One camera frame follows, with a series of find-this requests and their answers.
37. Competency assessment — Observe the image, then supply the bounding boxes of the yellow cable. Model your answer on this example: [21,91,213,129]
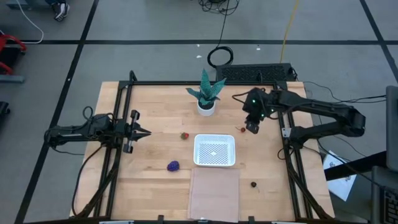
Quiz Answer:
[279,0,300,64]

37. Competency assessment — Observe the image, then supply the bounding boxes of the white plant pot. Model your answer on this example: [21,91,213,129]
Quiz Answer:
[197,100,216,117]

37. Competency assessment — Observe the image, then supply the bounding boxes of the person's shoe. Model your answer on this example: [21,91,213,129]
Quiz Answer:
[52,1,70,22]

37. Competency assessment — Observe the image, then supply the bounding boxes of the black aluminium table frame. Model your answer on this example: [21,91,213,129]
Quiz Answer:
[70,70,335,224]

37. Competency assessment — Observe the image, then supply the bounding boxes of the white perforated plastic basket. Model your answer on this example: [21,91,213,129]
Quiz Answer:
[193,134,236,167]

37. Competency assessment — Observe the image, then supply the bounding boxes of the tangled black cables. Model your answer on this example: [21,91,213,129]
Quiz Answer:
[198,0,241,16]

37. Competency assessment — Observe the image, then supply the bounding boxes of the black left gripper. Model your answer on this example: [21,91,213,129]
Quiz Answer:
[123,109,152,154]

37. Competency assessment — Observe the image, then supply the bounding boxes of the green snake plant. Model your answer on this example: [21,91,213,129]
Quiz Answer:
[185,68,227,106]

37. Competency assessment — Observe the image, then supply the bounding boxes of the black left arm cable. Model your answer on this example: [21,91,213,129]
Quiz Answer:
[71,144,105,217]

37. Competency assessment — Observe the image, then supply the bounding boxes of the black bar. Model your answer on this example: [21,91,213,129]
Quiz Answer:
[324,151,388,182]

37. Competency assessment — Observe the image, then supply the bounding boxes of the white cable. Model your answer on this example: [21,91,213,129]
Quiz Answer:
[0,0,45,45]

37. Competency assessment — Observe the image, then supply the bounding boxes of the coiled black cable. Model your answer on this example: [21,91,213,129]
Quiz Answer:
[206,0,234,68]

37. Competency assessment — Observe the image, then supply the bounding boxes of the grey cabinet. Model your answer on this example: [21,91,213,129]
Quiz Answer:
[369,85,398,224]

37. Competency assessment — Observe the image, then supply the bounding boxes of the black perforated metal box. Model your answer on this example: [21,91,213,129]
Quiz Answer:
[215,63,297,83]

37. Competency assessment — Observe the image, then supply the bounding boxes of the purple grape bunch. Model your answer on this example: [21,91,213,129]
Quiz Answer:
[166,160,181,172]

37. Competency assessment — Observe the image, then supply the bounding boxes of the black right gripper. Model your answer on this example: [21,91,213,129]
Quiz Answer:
[242,87,274,135]

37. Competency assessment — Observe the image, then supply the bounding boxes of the red metal cart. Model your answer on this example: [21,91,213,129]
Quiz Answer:
[0,33,27,75]

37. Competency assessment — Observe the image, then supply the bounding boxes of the white paper sheet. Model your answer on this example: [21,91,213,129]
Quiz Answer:
[323,150,358,202]

